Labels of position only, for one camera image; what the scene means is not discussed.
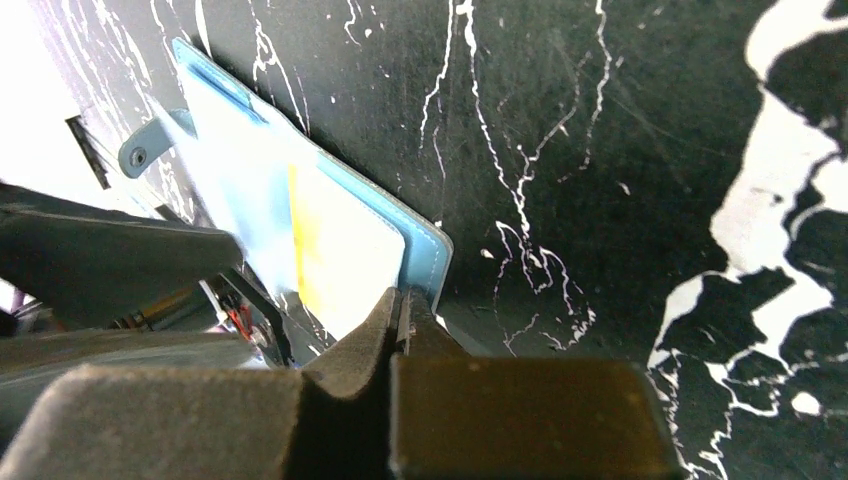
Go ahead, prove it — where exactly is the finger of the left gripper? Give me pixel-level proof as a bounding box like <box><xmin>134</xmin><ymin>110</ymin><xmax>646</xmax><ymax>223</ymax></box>
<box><xmin>1</xmin><ymin>184</ymin><xmax>243</xmax><ymax>328</ymax></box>

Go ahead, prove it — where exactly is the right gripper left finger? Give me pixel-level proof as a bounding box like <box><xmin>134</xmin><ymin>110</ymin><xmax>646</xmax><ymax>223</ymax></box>
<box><xmin>1</xmin><ymin>288</ymin><xmax>402</xmax><ymax>479</ymax></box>

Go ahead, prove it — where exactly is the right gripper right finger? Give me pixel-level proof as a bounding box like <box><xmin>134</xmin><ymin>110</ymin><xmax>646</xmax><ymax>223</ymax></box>
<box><xmin>387</xmin><ymin>289</ymin><xmax>683</xmax><ymax>479</ymax></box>

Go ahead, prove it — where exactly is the blue card holder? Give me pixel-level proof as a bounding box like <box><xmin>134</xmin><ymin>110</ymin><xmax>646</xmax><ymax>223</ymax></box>
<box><xmin>118</xmin><ymin>38</ymin><xmax>454</xmax><ymax>339</ymax></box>

